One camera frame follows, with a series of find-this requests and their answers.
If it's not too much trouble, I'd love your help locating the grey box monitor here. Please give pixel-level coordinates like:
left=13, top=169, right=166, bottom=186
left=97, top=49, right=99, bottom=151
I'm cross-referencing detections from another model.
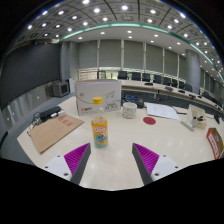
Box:
left=50, top=80, right=70, bottom=98

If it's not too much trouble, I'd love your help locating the red-bordered cardboard box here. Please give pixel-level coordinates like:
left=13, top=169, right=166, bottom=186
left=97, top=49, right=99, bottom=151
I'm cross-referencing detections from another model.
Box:
left=205, top=127, right=224, bottom=160

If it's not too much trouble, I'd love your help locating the flat round red coaster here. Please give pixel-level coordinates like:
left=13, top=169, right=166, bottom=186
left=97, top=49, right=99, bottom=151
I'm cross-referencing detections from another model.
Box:
left=142, top=116, right=157, bottom=126

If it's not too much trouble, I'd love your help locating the long curved conference desk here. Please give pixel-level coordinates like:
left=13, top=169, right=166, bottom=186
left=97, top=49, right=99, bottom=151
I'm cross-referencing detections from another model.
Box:
left=120, top=79, right=224, bottom=112

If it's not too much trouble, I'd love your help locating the brown cardboard sheet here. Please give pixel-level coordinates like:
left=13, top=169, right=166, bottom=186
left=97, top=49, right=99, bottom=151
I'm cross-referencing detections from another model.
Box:
left=29, top=113, right=85, bottom=155

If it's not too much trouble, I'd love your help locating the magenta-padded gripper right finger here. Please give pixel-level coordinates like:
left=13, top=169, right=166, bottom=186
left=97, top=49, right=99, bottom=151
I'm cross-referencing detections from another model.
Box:
left=131, top=142, right=183, bottom=187

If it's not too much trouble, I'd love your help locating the white cardboard paper carton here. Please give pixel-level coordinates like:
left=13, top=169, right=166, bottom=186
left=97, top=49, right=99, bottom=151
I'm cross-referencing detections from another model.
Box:
left=75, top=79, right=123, bottom=117

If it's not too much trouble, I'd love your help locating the white printed paper sheet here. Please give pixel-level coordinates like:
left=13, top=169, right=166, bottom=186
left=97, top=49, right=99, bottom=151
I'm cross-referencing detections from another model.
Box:
left=145, top=102, right=181, bottom=121

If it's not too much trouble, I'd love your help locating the flat black device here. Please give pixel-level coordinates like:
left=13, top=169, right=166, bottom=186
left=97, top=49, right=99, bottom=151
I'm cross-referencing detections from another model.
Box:
left=38, top=105, right=63, bottom=122

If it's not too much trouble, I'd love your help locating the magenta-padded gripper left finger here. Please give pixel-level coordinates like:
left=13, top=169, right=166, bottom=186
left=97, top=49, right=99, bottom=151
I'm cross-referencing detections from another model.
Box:
left=42, top=142, right=92, bottom=186

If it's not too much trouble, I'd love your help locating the row of black office chairs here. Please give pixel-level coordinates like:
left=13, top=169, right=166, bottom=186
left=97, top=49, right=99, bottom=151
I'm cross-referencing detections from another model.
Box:
left=117, top=70, right=215, bottom=102

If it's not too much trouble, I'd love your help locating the white printed paper cup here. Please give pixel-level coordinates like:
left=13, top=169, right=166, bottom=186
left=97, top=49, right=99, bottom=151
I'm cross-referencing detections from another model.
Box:
left=122, top=101, right=138, bottom=120

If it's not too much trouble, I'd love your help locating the group of ceiling lights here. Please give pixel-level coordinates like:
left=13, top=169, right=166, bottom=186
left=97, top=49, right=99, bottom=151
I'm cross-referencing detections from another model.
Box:
left=25, top=0, right=224, bottom=82

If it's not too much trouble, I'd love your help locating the yellow-capped orange-label drink bottle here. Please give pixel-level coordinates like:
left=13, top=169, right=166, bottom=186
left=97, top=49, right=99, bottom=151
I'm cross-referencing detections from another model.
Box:
left=90, top=96, right=109, bottom=149

